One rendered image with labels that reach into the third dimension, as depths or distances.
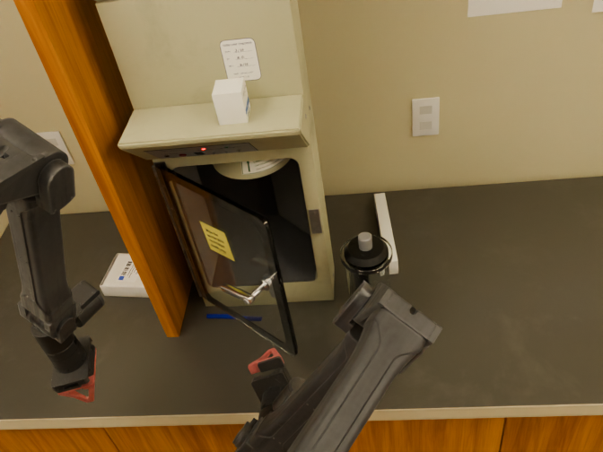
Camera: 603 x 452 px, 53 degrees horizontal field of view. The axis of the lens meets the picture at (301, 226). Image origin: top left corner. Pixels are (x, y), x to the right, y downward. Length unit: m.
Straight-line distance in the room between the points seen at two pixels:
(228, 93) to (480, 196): 0.92
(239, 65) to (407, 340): 0.61
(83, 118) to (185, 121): 0.17
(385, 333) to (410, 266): 0.88
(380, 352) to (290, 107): 0.55
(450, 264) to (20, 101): 1.21
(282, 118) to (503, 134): 0.83
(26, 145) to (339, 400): 0.44
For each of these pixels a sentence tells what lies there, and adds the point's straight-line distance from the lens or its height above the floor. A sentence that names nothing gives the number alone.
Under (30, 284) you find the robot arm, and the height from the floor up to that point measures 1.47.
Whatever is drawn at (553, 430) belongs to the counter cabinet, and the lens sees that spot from 1.49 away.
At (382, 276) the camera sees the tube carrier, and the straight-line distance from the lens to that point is 1.27.
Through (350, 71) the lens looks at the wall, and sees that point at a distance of 1.58.
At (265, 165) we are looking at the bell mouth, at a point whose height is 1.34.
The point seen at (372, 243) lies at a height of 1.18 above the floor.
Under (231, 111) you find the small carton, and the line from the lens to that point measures 1.05.
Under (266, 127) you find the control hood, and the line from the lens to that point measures 1.04.
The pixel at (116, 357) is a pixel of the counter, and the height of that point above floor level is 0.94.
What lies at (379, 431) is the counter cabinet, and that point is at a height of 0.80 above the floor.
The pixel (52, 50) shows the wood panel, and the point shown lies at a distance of 1.07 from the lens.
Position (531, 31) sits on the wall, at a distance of 1.60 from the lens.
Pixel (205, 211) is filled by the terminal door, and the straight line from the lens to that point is 1.18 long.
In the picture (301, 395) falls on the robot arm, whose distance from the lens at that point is 0.89.
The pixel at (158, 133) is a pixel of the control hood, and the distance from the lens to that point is 1.09.
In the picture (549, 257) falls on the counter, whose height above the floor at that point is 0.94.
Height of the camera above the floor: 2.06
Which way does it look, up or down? 42 degrees down
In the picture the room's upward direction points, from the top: 10 degrees counter-clockwise
